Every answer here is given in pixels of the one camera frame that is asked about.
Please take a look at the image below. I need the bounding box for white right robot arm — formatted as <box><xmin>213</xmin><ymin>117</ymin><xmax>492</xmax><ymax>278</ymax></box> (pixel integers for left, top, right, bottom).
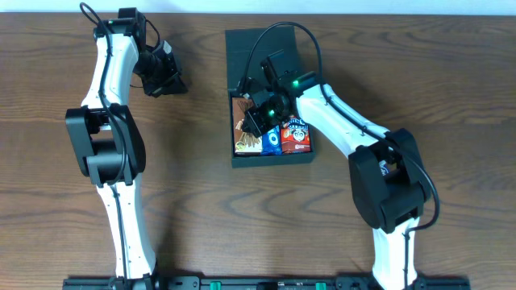
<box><xmin>235</xmin><ymin>51</ymin><xmax>435</xmax><ymax>289</ymax></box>

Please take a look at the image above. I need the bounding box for red Hello Panda box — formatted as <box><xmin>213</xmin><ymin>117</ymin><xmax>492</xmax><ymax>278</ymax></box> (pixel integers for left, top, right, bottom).
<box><xmin>280</xmin><ymin>117</ymin><xmax>311</xmax><ymax>154</ymax></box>

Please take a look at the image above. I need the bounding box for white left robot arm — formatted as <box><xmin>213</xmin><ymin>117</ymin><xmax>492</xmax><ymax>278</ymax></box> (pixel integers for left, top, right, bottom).
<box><xmin>63</xmin><ymin>2</ymin><xmax>187</xmax><ymax>289</ymax></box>

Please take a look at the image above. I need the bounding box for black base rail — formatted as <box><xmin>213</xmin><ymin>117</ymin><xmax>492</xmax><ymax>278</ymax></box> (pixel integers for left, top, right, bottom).
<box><xmin>62</xmin><ymin>275</ymin><xmax>472</xmax><ymax>290</ymax></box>

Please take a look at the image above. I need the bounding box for blue Eclipse gum pack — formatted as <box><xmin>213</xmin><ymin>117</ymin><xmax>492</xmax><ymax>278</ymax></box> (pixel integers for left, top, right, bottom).
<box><xmin>379</xmin><ymin>160</ymin><xmax>390</xmax><ymax>176</ymax></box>

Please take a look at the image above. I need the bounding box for brown Pocky box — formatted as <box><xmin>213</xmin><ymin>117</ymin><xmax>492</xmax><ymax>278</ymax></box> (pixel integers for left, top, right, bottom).
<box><xmin>231</xmin><ymin>97</ymin><xmax>263</xmax><ymax>155</ymax></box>

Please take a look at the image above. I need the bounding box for blue Oreo cookie pack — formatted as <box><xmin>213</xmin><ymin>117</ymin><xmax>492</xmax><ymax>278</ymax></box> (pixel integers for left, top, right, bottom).
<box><xmin>261</xmin><ymin>126</ymin><xmax>282</xmax><ymax>155</ymax></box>

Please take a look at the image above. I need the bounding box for black gift box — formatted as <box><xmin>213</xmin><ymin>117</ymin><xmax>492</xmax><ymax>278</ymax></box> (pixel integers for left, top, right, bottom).
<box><xmin>224</xmin><ymin>27</ymin><xmax>316</xmax><ymax>169</ymax></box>

